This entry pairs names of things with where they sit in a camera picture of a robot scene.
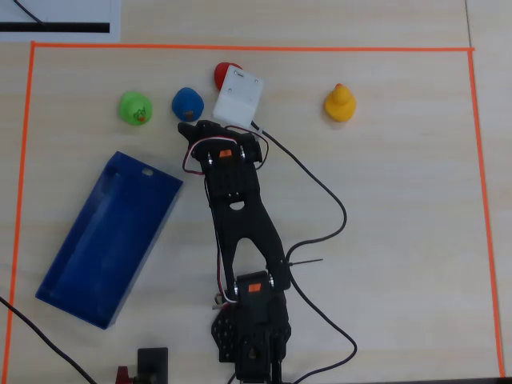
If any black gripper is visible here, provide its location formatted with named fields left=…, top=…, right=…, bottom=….
left=177, top=119, right=263, bottom=155

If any blue rubber duck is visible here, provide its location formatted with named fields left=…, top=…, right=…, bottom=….
left=171, top=86, right=206, bottom=122

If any green rubber duck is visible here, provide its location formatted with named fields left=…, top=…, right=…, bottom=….
left=118, top=90, right=154, bottom=128

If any red rubber duck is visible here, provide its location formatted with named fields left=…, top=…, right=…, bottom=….
left=214, top=62, right=243, bottom=93

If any blue plastic box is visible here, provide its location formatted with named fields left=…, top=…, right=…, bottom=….
left=34, top=150, right=184, bottom=330

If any yellow rubber duck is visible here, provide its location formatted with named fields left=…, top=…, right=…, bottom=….
left=324, top=82, right=358, bottom=123

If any orange tape line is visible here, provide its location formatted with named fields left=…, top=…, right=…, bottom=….
left=2, top=41, right=37, bottom=384
left=30, top=41, right=476, bottom=54
left=467, top=47, right=506, bottom=379

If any white paper with black bar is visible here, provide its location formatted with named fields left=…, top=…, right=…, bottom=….
left=0, top=0, right=122, bottom=42

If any red white black servo wire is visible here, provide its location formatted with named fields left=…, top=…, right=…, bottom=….
left=182, top=125, right=270, bottom=178

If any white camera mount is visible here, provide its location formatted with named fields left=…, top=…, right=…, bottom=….
left=210, top=66, right=265, bottom=130

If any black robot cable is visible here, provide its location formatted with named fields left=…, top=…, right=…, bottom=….
left=250, top=119, right=358, bottom=384

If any thin black cable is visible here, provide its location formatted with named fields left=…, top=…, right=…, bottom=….
left=13, top=0, right=47, bottom=28

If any black camera stand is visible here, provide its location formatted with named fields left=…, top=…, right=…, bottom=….
left=135, top=346, right=170, bottom=384

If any black stand cable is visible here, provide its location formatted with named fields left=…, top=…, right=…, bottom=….
left=0, top=296, right=98, bottom=384

